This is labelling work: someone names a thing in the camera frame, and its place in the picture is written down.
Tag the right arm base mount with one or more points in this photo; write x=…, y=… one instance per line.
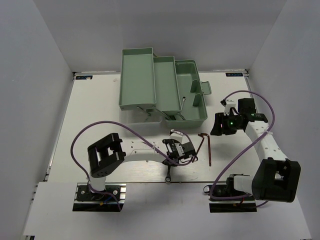
x=231, y=196

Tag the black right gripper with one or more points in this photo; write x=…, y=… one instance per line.
x=220, y=118

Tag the green cantilever toolbox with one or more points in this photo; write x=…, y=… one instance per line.
x=157, y=84

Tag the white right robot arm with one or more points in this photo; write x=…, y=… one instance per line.
x=276, y=178

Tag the large silver ratchet wrench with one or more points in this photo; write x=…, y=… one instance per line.
x=168, y=177

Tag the clear plastic toolbox lid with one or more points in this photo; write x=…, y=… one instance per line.
x=141, y=122

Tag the long brown hex key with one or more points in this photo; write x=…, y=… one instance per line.
x=209, y=148

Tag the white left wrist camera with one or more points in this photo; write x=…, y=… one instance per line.
x=176, y=135

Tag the short brown hex key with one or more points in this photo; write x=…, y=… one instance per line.
x=195, y=158

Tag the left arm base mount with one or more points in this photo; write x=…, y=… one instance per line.
x=87, y=201

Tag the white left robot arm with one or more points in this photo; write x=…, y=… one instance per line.
x=107, y=154

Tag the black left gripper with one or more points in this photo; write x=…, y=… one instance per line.
x=176, y=164

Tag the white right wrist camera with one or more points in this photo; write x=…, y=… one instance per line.
x=228, y=105

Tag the small silver ratchet wrench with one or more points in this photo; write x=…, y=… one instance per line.
x=183, y=102

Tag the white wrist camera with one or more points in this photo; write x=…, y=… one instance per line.
x=176, y=135
x=228, y=105

